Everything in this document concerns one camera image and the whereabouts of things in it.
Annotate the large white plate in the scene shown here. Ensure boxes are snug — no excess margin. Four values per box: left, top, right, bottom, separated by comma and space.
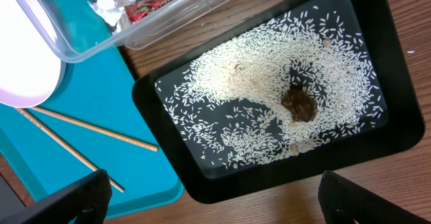
1, 0, 67, 108

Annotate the teal serving tray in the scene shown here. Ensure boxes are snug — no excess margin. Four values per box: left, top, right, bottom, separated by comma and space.
1, 46, 184, 218

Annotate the wooden chopstick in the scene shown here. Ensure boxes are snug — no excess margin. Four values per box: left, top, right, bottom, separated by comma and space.
13, 107, 125, 194
32, 107, 159, 152

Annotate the black food waste tray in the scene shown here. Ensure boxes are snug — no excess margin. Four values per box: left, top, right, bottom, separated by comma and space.
132, 0, 426, 204

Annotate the food scraps and rice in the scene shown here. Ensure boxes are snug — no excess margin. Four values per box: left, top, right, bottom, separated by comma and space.
154, 0, 388, 176

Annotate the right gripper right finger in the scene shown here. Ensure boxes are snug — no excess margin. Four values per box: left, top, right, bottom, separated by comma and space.
318, 170, 430, 224

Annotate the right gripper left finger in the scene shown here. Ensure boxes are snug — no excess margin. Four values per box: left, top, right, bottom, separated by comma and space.
1, 170, 112, 224

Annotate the clear plastic waste bin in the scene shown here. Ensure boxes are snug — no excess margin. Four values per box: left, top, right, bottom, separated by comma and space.
3, 0, 267, 64

